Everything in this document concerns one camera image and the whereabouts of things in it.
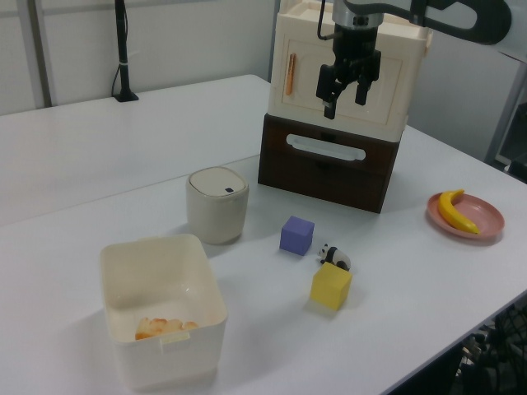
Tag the dark wooden drawer box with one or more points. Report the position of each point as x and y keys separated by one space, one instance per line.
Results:
x=329 y=181

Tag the pink plate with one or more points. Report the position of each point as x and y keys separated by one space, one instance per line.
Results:
x=488 y=216

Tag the yellow banana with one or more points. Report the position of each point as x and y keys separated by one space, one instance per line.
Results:
x=450 y=212

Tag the purple cube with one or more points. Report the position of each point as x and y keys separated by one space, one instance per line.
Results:
x=295 y=238

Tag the black pole stand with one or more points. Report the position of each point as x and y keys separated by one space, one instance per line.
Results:
x=122 y=61

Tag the small beige trash can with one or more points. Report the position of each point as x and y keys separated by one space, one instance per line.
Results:
x=214 y=220

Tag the beige trash can lid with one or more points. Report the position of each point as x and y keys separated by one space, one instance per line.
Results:
x=214 y=183

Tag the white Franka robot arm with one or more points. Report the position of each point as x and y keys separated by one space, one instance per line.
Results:
x=453 y=20

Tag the black chair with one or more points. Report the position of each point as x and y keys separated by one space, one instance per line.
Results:
x=502 y=354

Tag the panda figurine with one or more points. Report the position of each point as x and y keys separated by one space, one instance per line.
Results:
x=338 y=257

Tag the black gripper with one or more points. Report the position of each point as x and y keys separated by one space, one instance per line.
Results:
x=356 y=49

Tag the white open plastic bin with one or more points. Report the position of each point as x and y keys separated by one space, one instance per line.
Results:
x=164 y=358

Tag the yellow cube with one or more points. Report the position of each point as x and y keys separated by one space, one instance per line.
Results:
x=329 y=288

